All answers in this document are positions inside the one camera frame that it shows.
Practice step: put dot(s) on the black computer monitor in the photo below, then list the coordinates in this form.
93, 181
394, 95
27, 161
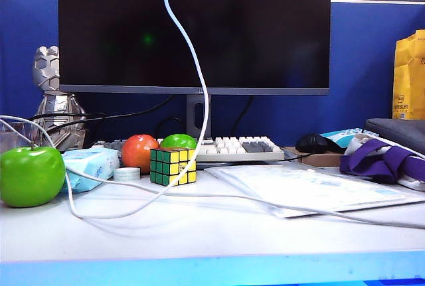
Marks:
265, 34

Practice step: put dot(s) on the light blue tape roll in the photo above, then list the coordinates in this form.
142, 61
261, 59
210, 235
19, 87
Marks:
127, 174

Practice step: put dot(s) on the large green apple with stem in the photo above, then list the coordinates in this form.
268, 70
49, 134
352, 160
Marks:
33, 176

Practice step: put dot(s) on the silver faceted figurine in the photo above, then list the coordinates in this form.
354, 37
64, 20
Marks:
54, 103

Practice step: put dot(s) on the faceted clear plastic cup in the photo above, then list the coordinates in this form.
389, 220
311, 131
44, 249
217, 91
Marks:
13, 136

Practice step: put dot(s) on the light blue printed package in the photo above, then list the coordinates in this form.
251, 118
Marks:
344, 133

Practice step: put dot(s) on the orange-red round fruit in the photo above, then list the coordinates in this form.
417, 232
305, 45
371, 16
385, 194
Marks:
137, 156

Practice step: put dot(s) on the purple cloth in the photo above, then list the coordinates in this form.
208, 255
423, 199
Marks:
382, 163

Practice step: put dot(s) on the black computer mouse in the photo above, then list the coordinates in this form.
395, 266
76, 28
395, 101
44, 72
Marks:
313, 143

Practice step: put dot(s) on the Rubik's cube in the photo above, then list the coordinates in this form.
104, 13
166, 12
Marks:
166, 166

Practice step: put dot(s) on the green apple without stem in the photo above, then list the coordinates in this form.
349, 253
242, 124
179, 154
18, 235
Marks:
177, 140

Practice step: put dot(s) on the light blue wet wipes pack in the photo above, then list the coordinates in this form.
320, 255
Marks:
86, 166

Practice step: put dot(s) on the white and grey keyboard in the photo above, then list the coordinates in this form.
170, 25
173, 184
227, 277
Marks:
232, 151

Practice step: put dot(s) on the white cloth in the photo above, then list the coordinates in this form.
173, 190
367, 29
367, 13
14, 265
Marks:
358, 141

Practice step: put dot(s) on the dark grey laptop bag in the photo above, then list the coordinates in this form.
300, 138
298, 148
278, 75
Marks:
401, 131

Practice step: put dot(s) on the brown cardboard box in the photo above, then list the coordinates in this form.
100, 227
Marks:
320, 160

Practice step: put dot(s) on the yellow paper bag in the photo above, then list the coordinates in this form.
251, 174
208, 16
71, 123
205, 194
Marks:
411, 77

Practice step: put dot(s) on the document in clear sleeve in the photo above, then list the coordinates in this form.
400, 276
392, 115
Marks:
315, 189

